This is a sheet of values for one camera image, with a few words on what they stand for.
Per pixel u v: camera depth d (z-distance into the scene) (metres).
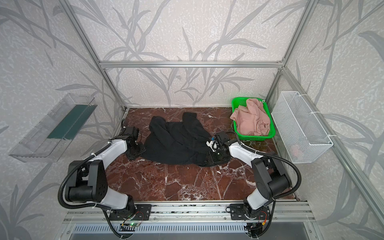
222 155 0.76
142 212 0.73
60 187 0.40
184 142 0.99
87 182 0.44
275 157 0.46
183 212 0.75
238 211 0.73
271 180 0.45
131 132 0.74
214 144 0.82
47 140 0.64
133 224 0.71
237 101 1.15
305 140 0.60
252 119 1.00
